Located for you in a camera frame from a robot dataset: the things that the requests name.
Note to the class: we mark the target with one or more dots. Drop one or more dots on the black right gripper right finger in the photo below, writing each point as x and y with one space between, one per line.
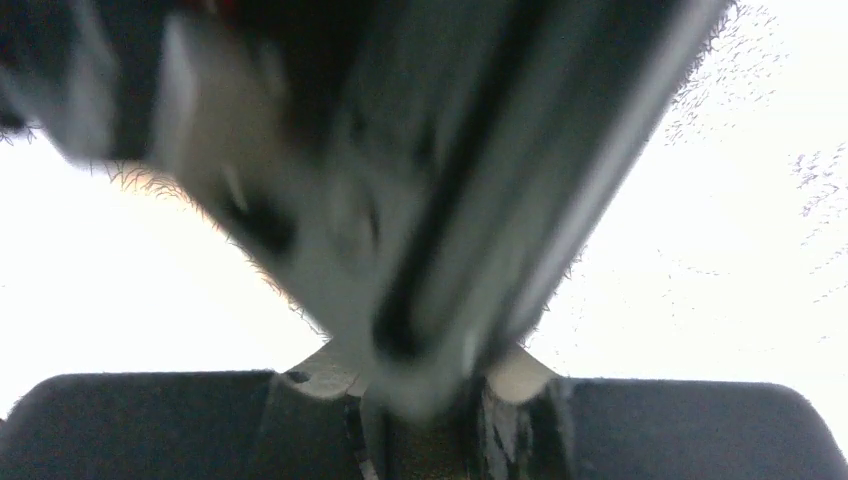
532 423

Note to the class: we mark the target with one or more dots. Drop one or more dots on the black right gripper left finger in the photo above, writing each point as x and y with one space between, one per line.
303 423

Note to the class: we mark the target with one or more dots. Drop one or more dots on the yellow duck towel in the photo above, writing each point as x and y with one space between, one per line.
415 174

